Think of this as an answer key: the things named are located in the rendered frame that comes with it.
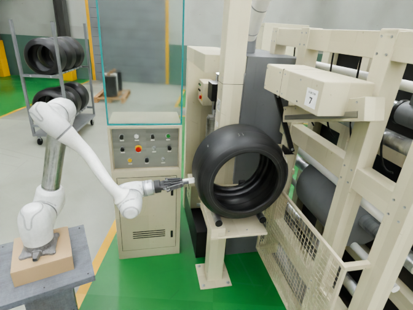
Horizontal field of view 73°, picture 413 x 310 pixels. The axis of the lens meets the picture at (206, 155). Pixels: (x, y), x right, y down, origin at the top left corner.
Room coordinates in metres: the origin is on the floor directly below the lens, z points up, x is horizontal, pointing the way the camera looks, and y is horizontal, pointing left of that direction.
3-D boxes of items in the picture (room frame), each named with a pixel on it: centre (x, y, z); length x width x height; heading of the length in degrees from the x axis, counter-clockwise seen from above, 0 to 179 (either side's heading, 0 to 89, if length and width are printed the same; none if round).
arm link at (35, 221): (1.25, 0.93, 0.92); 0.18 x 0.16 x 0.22; 9
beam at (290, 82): (1.50, -0.52, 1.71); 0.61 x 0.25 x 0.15; 13
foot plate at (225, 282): (1.80, -0.12, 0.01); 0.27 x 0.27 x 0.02; 13
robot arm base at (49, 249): (1.22, 0.92, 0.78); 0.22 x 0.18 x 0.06; 20
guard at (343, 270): (1.41, -0.57, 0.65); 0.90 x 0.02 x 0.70; 13
